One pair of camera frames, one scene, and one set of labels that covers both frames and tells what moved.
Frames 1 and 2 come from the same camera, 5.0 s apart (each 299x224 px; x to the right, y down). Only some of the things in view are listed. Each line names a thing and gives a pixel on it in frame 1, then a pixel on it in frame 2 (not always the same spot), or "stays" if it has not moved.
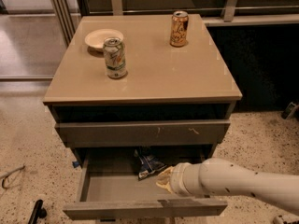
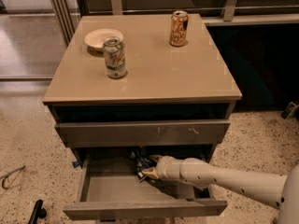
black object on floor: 38,212 stays
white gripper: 177,178 to 167,168
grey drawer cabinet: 135,96 stays
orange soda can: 178,25 stays
